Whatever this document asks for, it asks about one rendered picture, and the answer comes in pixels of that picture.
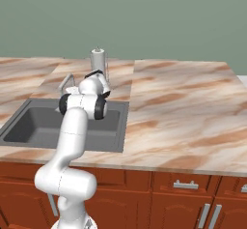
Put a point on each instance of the brown drawer front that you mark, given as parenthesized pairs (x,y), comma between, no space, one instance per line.
(205,183)
(231,187)

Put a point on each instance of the grey sink tap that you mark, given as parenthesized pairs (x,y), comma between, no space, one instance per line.
(66,82)

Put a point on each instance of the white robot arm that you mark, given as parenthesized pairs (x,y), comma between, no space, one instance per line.
(74,133)

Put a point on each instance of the brown cupboard door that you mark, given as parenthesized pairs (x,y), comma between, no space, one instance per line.
(19,207)
(122,210)
(234,215)
(173,212)

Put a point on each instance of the grey kitchen sink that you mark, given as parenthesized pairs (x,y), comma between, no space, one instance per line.
(106,133)

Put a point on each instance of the brown panel under sink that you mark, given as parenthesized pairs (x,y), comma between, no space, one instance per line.
(128,178)

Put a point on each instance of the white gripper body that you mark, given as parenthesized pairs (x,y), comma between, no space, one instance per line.
(104,84)

